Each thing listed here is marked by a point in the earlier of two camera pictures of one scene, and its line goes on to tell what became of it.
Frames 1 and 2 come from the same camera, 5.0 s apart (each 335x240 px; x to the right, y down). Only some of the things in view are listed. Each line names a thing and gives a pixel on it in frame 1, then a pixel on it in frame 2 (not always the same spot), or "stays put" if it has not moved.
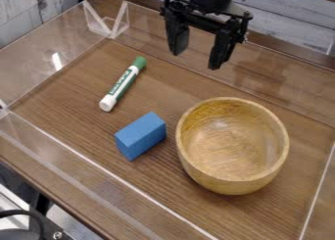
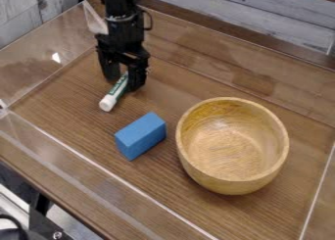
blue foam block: (142, 136) stays put
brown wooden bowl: (232, 144) stays put
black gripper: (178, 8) -> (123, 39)
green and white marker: (122, 83) stays put
